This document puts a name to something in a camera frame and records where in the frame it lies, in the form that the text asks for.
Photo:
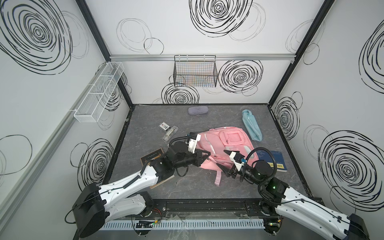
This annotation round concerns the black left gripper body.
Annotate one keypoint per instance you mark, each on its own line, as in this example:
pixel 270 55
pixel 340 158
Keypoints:
pixel 197 157

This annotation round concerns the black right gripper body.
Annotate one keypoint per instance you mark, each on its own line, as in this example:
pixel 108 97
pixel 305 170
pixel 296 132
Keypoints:
pixel 233 167

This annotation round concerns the blue book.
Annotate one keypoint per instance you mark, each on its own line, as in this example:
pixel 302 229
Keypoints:
pixel 278 156

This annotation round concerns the brown book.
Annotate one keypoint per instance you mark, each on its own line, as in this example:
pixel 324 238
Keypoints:
pixel 152 156

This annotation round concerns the pink student backpack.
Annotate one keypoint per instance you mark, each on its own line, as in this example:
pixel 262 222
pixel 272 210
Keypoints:
pixel 216 141

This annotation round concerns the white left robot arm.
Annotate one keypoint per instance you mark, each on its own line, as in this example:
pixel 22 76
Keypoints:
pixel 97 205

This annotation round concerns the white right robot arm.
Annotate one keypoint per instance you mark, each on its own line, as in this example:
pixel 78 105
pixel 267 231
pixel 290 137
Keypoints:
pixel 279 199

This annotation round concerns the clear plastic eraser case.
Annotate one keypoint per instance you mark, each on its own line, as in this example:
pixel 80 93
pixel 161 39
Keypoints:
pixel 170 132

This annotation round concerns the flat clear lead refill box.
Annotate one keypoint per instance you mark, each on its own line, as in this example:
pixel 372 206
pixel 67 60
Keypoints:
pixel 164 126

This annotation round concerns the purple fabric glasses case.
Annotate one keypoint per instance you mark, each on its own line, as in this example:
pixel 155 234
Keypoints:
pixel 198 110

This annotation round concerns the teal pencil pouch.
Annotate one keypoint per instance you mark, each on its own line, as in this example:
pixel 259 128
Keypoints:
pixel 252 126

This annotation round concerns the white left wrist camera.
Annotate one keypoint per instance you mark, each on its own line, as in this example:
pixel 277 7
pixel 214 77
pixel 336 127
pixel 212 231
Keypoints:
pixel 192 144

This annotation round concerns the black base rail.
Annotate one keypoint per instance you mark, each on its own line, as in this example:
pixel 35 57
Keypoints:
pixel 204 205

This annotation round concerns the grey slotted cable duct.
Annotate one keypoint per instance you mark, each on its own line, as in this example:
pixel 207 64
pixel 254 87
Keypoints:
pixel 215 224

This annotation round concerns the black wire basket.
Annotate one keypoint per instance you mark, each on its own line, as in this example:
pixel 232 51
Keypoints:
pixel 195 73

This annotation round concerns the white mesh wall shelf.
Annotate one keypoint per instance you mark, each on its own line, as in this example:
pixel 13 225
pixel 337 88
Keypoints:
pixel 99 91

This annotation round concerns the aluminium wall rail back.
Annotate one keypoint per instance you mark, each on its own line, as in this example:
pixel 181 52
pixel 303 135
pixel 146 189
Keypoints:
pixel 203 57

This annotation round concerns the aluminium wall rail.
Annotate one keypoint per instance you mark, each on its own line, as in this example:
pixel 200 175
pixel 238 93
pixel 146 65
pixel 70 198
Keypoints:
pixel 203 57
pixel 36 163

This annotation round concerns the aluminium wall rail left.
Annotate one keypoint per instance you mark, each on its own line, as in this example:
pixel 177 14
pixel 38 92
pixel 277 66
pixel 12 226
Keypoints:
pixel 36 163

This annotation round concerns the black aluminium frame post left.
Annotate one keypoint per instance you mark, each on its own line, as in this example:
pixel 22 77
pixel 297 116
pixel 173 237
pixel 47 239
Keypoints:
pixel 84 8

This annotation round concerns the black frame post right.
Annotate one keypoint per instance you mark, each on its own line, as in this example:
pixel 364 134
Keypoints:
pixel 318 20

